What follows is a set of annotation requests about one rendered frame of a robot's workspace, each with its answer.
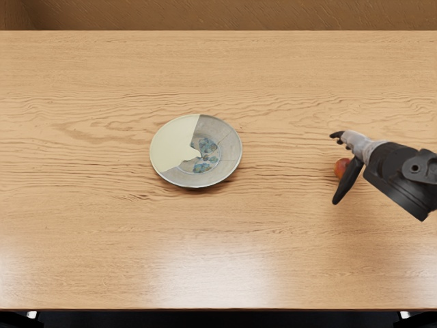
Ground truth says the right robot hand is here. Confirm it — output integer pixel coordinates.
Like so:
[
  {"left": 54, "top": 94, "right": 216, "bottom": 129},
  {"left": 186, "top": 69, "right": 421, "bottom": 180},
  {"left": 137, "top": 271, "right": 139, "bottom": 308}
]
[{"left": 329, "top": 130, "right": 389, "bottom": 206}]

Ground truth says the red orange fruit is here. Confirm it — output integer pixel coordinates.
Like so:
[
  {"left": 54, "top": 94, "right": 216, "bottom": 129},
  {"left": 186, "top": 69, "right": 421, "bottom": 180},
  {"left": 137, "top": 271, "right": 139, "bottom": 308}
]
[{"left": 333, "top": 157, "right": 352, "bottom": 180}]

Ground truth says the grey patterned plate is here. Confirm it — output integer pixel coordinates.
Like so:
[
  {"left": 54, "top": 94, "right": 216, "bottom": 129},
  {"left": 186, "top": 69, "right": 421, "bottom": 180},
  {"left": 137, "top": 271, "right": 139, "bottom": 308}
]
[{"left": 149, "top": 113, "right": 244, "bottom": 189}]

